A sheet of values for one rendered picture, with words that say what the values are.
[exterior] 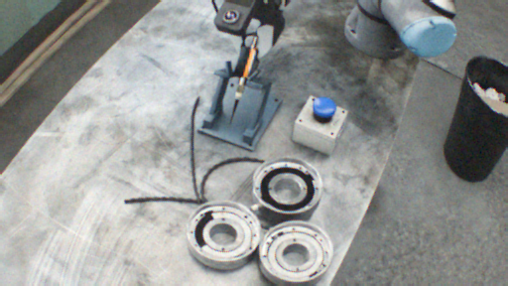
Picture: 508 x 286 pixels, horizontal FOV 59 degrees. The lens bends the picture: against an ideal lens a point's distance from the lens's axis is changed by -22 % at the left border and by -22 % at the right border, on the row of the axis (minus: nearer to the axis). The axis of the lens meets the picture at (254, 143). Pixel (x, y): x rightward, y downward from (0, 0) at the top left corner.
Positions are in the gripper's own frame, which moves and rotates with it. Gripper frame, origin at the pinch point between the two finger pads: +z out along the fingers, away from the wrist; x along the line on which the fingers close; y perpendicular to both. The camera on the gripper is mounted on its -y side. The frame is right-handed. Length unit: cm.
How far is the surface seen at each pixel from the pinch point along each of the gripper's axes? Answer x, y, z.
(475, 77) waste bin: -57, 101, 58
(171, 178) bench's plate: 4.3, -19.2, 12.0
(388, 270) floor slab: -44, 27, 92
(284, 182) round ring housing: -12.1, -13.4, 10.1
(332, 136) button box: -16.4, -3.7, 7.4
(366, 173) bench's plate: -23.8, -4.6, 11.9
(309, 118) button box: -11.6, -1.9, 7.4
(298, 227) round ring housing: -17.2, -21.0, 9.0
